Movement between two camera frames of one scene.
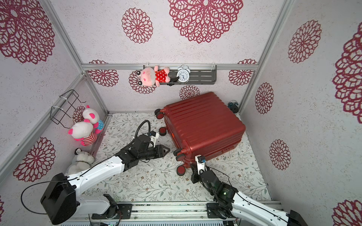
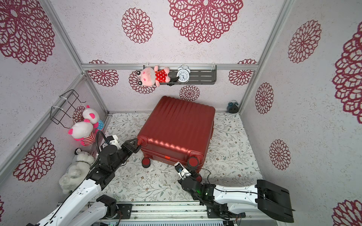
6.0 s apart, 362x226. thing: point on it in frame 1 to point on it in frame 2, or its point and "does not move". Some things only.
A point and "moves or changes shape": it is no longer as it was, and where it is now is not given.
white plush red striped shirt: [82, 131] does not move
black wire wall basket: [65, 107] does not move
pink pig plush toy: [150, 76] does not move
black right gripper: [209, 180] to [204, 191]
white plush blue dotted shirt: [92, 116] does not move
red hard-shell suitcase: [202, 125] moves or changes shape
